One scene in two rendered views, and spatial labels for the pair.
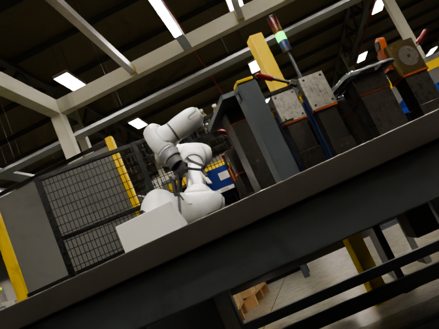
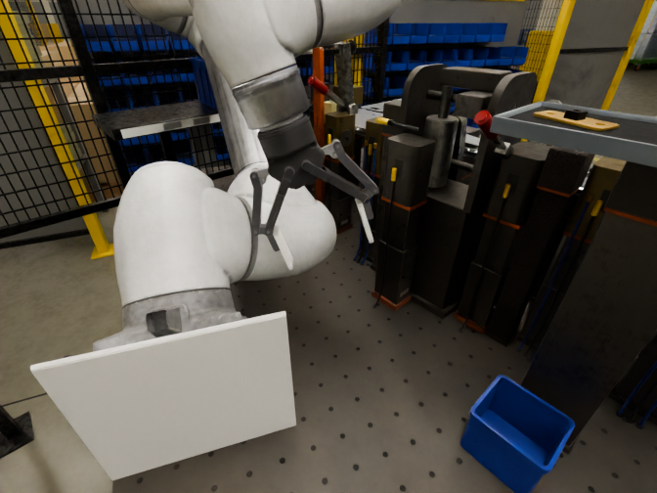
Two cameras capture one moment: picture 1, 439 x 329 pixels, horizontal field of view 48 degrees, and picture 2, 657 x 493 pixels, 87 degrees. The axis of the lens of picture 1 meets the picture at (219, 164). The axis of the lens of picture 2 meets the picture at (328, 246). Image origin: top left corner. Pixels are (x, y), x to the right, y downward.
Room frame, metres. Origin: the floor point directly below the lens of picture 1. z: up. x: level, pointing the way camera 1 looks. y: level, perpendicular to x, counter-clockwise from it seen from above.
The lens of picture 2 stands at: (1.77, 0.35, 1.26)
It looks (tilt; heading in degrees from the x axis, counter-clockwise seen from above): 33 degrees down; 332
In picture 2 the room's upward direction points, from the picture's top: straight up
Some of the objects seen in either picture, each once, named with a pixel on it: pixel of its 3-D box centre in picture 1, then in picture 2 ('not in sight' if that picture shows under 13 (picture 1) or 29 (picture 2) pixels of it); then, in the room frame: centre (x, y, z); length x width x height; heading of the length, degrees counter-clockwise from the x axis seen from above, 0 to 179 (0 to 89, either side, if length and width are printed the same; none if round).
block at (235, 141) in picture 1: (255, 162); (602, 320); (1.89, -0.13, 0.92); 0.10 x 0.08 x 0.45; 14
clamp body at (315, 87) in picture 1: (327, 128); not in sight; (1.58, -0.36, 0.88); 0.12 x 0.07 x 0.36; 104
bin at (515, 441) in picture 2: not in sight; (512, 433); (1.89, -0.02, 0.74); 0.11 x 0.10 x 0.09; 14
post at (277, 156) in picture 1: (272, 143); not in sight; (1.64, -0.19, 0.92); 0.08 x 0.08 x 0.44; 14
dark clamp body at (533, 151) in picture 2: not in sight; (497, 248); (2.11, -0.20, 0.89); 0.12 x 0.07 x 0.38; 104
